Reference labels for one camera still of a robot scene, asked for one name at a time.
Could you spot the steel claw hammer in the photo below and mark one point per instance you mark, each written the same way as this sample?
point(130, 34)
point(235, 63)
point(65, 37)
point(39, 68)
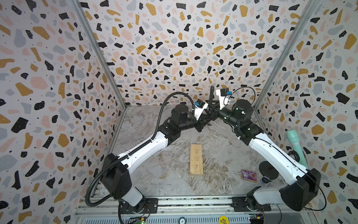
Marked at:
point(211, 97)

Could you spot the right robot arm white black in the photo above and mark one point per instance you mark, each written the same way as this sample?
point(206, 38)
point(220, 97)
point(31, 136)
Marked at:
point(302, 184)

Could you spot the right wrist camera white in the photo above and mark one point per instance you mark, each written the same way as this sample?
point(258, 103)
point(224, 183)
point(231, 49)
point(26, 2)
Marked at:
point(224, 96)

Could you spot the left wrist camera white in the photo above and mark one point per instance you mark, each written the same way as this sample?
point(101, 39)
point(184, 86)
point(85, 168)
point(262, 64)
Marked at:
point(199, 108)

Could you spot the light wooden block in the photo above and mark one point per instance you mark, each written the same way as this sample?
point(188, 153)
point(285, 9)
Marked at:
point(196, 159)

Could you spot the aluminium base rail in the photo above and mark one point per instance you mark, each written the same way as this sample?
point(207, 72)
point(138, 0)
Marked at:
point(191, 210)

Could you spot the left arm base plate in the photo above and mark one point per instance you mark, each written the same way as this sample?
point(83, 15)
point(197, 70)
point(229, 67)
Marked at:
point(147, 205)

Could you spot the yellow round sticker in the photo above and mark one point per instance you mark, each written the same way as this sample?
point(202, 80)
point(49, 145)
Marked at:
point(223, 220)

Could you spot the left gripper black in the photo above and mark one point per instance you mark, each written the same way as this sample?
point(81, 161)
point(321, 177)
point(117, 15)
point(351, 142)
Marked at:
point(203, 120)

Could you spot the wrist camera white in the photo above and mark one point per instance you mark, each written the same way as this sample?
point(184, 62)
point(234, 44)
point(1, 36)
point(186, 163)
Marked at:
point(199, 108)
point(224, 96)

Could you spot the purple card box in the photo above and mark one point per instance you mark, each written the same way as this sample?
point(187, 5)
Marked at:
point(249, 175)

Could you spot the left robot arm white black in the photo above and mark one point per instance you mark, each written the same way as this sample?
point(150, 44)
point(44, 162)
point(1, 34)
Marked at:
point(117, 169)

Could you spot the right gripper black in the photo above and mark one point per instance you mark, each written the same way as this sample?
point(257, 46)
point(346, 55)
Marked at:
point(217, 112)

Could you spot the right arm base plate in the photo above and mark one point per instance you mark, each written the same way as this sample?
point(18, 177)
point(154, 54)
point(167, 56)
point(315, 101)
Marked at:
point(240, 204)

